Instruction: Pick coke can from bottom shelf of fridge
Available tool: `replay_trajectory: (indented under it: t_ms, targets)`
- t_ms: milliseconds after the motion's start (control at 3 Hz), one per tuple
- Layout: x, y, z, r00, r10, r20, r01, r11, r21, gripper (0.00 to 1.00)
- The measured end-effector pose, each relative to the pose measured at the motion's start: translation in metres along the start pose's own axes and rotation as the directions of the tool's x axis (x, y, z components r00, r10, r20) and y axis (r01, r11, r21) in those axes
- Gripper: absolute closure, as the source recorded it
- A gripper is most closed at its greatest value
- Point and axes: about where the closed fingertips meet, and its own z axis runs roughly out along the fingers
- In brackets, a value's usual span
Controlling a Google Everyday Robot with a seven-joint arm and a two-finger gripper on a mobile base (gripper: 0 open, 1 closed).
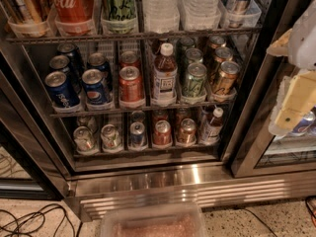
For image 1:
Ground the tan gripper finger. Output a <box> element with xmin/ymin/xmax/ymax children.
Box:
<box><xmin>267</xmin><ymin>29</ymin><xmax>292</xmax><ymax>57</ymax></box>
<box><xmin>274</xmin><ymin>70</ymin><xmax>316</xmax><ymax>130</ymax></box>

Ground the red coke can front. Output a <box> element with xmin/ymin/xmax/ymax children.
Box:
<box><xmin>153</xmin><ymin>120</ymin><xmax>171</xmax><ymax>145</ymax></box>

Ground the red coke can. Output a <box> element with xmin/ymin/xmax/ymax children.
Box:
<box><xmin>153</xmin><ymin>120</ymin><xmax>171</xmax><ymax>145</ymax></box>
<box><xmin>152</xmin><ymin>110</ymin><xmax>169</xmax><ymax>122</ymax></box>

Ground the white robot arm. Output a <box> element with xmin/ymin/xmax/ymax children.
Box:
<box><xmin>267</xmin><ymin>0</ymin><xmax>316</xmax><ymax>135</ymax></box>

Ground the blue can behind door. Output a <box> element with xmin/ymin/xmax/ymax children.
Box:
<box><xmin>290</xmin><ymin>111</ymin><xmax>315</xmax><ymax>136</ymax></box>

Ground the gold can front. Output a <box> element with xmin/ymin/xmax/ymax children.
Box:
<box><xmin>211</xmin><ymin>61</ymin><xmax>240</xmax><ymax>95</ymax></box>

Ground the gold can middle row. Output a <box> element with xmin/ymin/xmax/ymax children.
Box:
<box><xmin>210</xmin><ymin>46</ymin><xmax>235</xmax><ymax>81</ymax></box>

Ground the fridge glass door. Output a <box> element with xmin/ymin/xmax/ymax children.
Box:
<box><xmin>223</xmin><ymin>0</ymin><xmax>316</xmax><ymax>178</ymax></box>

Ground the green can middle row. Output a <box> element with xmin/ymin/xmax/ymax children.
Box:
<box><xmin>184</xmin><ymin>47</ymin><xmax>203</xmax><ymax>68</ymax></box>

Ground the green can front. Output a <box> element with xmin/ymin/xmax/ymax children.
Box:
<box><xmin>182</xmin><ymin>62</ymin><xmax>206</xmax><ymax>98</ymax></box>

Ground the tea bottle bottom shelf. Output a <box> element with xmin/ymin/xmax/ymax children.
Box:
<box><xmin>199</xmin><ymin>107</ymin><xmax>223</xmax><ymax>145</ymax></box>

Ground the orange soda can bottom shelf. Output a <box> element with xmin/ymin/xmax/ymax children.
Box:
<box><xmin>177</xmin><ymin>118</ymin><xmax>197</xmax><ymax>144</ymax></box>

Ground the red coke can behind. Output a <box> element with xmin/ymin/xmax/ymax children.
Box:
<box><xmin>152</xmin><ymin>110</ymin><xmax>169</xmax><ymax>122</ymax></box>

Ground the rear red can middle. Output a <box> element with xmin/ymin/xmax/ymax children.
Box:
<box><xmin>119</xmin><ymin>50</ymin><xmax>141</xmax><ymax>69</ymax></box>

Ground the red can middle shelf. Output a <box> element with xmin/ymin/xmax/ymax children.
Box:
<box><xmin>118</xmin><ymin>66</ymin><xmax>143</xmax><ymax>103</ymax></box>

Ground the blue can bottom shelf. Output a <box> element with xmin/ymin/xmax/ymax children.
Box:
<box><xmin>129</xmin><ymin>122</ymin><xmax>145</xmax><ymax>147</ymax></box>

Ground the rear right pepsi can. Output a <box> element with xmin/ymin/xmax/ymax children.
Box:
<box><xmin>87</xmin><ymin>52</ymin><xmax>113</xmax><ymax>91</ymax></box>

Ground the pepsi can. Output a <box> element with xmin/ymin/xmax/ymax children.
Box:
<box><xmin>82</xmin><ymin>69</ymin><xmax>112</xmax><ymax>105</ymax></box>
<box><xmin>87</xmin><ymin>52</ymin><xmax>113</xmax><ymax>91</ymax></box>
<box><xmin>44</xmin><ymin>71</ymin><xmax>80</xmax><ymax>109</ymax></box>
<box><xmin>49</xmin><ymin>54</ymin><xmax>81</xmax><ymax>94</ymax></box>

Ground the front right pepsi can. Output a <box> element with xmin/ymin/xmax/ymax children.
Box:
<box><xmin>82</xmin><ymin>69</ymin><xmax>112</xmax><ymax>105</ymax></box>

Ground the silver can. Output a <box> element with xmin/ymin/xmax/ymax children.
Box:
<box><xmin>101</xmin><ymin>124</ymin><xmax>121</xmax><ymax>150</ymax></box>
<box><xmin>73</xmin><ymin>126</ymin><xmax>96</xmax><ymax>152</ymax></box>

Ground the large coca cola can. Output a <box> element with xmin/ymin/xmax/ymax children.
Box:
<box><xmin>52</xmin><ymin>0</ymin><xmax>94</xmax><ymax>36</ymax></box>

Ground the silver can bottom left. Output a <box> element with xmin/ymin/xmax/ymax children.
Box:
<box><xmin>73</xmin><ymin>126</ymin><xmax>96</xmax><ymax>152</ymax></box>

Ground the rear left pepsi can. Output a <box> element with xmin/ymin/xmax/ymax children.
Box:
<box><xmin>49</xmin><ymin>54</ymin><xmax>81</xmax><ymax>94</ymax></box>

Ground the front left pepsi can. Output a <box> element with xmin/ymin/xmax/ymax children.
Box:
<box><xmin>44</xmin><ymin>71</ymin><xmax>80</xmax><ymax>109</ymax></box>

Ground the gold can top shelf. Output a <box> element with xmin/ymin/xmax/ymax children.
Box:
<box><xmin>3</xmin><ymin>0</ymin><xmax>50</xmax><ymax>38</ymax></box>

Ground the clear water bottle right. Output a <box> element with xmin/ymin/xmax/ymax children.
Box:
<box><xmin>179</xmin><ymin>0</ymin><xmax>221</xmax><ymax>31</ymax></box>

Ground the clear water bottle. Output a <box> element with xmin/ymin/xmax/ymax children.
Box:
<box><xmin>142</xmin><ymin>0</ymin><xmax>180</xmax><ymax>34</ymax></box>
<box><xmin>179</xmin><ymin>0</ymin><xmax>221</xmax><ymax>31</ymax></box>

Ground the tea bottle white cap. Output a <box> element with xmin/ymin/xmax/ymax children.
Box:
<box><xmin>152</xmin><ymin>42</ymin><xmax>178</xmax><ymax>100</ymax></box>

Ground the clear water bottle left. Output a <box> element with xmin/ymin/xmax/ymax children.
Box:
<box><xmin>142</xmin><ymin>0</ymin><xmax>180</xmax><ymax>34</ymax></box>

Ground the clear plastic bin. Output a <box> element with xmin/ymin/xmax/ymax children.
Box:
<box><xmin>100</xmin><ymin>202</ymin><xmax>207</xmax><ymax>237</ymax></box>

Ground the black floor cable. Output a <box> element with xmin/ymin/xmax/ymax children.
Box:
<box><xmin>0</xmin><ymin>202</ymin><xmax>83</xmax><ymax>237</ymax></box>

